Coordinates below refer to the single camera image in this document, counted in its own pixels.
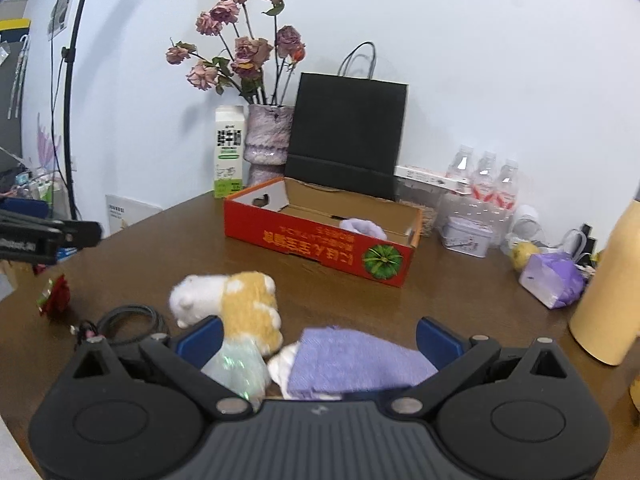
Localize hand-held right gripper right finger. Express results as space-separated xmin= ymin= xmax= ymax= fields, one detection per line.
xmin=391 ymin=316 xmax=568 ymax=416

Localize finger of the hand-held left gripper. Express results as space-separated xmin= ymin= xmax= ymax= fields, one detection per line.
xmin=0 ymin=209 xmax=103 ymax=250

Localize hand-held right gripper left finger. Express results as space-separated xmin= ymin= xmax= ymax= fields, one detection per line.
xmin=74 ymin=316 xmax=253 ymax=418

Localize iridescent plastic bag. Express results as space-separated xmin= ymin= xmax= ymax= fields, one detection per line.
xmin=200 ymin=337 xmax=271 ymax=411

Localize white and yellow plush toy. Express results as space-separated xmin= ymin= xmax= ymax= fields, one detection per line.
xmin=168 ymin=270 xmax=303 ymax=398

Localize purple towel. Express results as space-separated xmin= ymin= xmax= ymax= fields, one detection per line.
xmin=286 ymin=326 xmax=440 ymax=401

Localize red cardboard box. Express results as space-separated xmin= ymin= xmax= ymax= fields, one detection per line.
xmin=223 ymin=177 xmax=423 ymax=289

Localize white board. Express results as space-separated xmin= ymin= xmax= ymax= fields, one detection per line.
xmin=105 ymin=194 xmax=163 ymax=236

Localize red candy wrapper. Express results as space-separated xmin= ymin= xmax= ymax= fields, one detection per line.
xmin=36 ymin=274 xmax=71 ymax=317

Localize white tin box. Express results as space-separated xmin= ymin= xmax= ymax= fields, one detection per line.
xmin=441 ymin=215 xmax=493 ymax=259

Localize black stand pole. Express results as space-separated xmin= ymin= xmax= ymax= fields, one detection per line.
xmin=50 ymin=0 xmax=101 ymax=221

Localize yellow green apple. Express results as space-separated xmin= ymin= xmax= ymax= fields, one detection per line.
xmin=510 ymin=241 xmax=541 ymax=271

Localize purple tissue pack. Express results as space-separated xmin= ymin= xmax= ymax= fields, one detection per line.
xmin=518 ymin=251 xmax=586 ymax=310

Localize purple cloth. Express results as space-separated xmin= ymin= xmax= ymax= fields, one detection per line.
xmin=339 ymin=217 xmax=390 ymax=241

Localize white green milk carton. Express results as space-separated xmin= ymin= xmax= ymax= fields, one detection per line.
xmin=214 ymin=105 xmax=247 ymax=200

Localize white flat box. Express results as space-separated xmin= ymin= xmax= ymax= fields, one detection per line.
xmin=394 ymin=164 xmax=473 ymax=193

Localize clear water bottle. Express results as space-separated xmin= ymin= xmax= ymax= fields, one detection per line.
xmin=472 ymin=151 xmax=498 ymax=196
xmin=492 ymin=158 xmax=521 ymax=208
xmin=446 ymin=145 xmax=475 ymax=183

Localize yellow thermos bottle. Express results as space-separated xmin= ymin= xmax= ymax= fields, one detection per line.
xmin=568 ymin=199 xmax=640 ymax=367

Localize purple textured vase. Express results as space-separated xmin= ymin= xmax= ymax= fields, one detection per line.
xmin=246 ymin=104 xmax=296 ymax=188

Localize black paper bag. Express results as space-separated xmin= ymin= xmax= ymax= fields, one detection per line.
xmin=284 ymin=41 xmax=410 ymax=201

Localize dried pink roses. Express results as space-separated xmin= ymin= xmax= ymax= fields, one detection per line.
xmin=166 ymin=0 xmax=307 ymax=106

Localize black cable coil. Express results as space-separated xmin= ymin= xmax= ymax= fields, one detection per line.
xmin=75 ymin=304 xmax=171 ymax=348

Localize wall poster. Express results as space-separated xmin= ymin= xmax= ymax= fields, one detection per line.
xmin=47 ymin=0 xmax=80 ymax=38

